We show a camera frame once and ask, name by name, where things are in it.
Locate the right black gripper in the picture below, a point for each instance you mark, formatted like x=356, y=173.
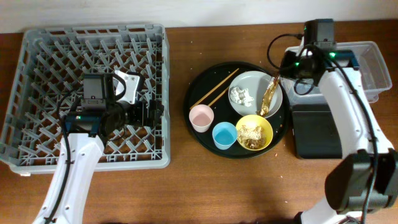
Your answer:
x=285, y=70

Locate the gold foil wrapper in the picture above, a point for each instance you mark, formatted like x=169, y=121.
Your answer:
x=268, y=95

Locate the grey ceramic plate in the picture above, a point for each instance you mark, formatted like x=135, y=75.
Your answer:
x=256, y=82

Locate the wooden chopstick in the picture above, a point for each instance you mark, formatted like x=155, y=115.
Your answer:
x=218, y=97
x=214, y=88

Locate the lower wooden chopstick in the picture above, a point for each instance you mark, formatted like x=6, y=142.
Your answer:
x=218, y=97

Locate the pink plastic cup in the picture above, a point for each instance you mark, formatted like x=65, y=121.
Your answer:
x=201, y=117

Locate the white tissue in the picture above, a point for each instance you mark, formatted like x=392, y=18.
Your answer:
x=241, y=96

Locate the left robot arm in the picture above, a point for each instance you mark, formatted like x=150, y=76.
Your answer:
x=108, y=103

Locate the clear plastic bin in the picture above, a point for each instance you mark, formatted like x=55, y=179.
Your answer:
x=374, y=75

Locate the upper wooden chopstick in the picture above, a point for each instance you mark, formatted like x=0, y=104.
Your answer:
x=214, y=88

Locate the grey plastic dishwasher rack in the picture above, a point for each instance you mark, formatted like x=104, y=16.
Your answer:
x=42, y=75

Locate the blue plastic cup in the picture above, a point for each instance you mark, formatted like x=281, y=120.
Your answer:
x=224, y=135

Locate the food scraps with rice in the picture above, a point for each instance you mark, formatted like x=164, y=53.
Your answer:
x=252, y=137

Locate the yellow bowl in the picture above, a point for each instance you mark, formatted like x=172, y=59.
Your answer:
x=255, y=120

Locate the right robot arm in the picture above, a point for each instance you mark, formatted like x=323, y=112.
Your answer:
x=366, y=179

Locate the round black tray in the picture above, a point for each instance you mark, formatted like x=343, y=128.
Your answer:
x=220, y=110

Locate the black rectangular bin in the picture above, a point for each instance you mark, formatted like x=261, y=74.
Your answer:
x=315, y=132

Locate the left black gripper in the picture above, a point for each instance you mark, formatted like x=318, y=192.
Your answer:
x=140, y=118

